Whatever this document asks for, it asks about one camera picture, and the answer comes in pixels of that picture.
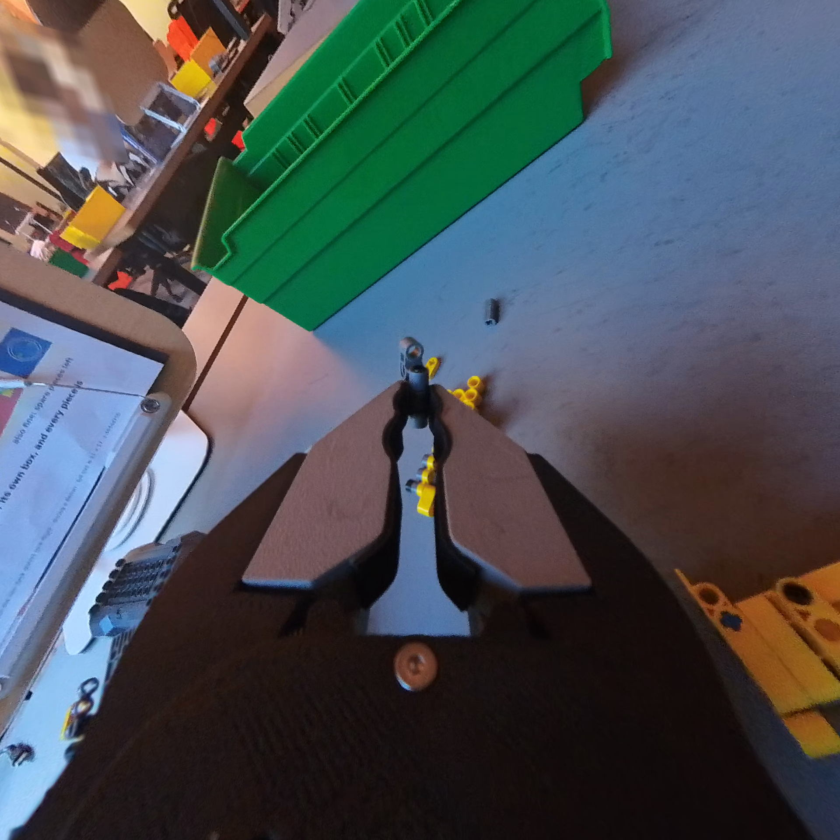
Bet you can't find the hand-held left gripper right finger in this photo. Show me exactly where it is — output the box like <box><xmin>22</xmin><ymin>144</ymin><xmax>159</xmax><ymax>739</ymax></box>
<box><xmin>430</xmin><ymin>385</ymin><xmax>593</xmax><ymax>610</ymax></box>

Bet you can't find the grey black block joint connector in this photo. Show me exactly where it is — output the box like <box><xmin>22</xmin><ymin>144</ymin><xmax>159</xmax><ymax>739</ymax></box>
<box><xmin>399</xmin><ymin>336</ymin><xmax>435</xmax><ymax>431</ymax></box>

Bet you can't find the printed instruction sheet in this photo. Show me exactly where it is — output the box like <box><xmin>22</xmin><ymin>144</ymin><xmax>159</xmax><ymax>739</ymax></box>
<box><xmin>0</xmin><ymin>298</ymin><xmax>165</xmax><ymax>657</ymax></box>

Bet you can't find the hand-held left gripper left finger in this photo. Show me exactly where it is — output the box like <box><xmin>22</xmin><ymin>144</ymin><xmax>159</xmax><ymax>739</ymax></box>
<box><xmin>241</xmin><ymin>382</ymin><xmax>404</xmax><ymax>608</ymax></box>

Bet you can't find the yellow storage bin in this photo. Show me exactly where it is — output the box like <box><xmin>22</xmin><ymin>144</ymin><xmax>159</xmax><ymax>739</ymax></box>
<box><xmin>60</xmin><ymin>185</ymin><xmax>126</xmax><ymax>250</ymax></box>

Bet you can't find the grey desk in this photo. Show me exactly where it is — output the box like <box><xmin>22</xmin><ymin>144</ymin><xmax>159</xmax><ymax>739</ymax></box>
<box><xmin>0</xmin><ymin>0</ymin><xmax>840</xmax><ymax>840</ymax></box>

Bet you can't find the dark grey studded block shell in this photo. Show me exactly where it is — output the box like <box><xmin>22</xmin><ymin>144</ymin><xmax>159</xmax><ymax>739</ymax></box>
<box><xmin>88</xmin><ymin>532</ymin><xmax>204</xmax><ymax>641</ymax></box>

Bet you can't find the small black yellow block assembly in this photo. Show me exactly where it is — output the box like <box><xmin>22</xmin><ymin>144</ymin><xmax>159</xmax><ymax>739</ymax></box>
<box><xmin>406</xmin><ymin>453</ymin><xmax>439</xmax><ymax>516</ymax></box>

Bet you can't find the yellow block frame assembly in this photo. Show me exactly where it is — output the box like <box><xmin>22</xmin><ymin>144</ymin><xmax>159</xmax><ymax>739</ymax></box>
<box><xmin>676</xmin><ymin>561</ymin><xmax>840</xmax><ymax>759</ymax></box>

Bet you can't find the instruction sheet on stand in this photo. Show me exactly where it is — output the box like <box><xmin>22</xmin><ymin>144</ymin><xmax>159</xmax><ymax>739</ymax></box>
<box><xmin>0</xmin><ymin>246</ymin><xmax>211</xmax><ymax>736</ymax></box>

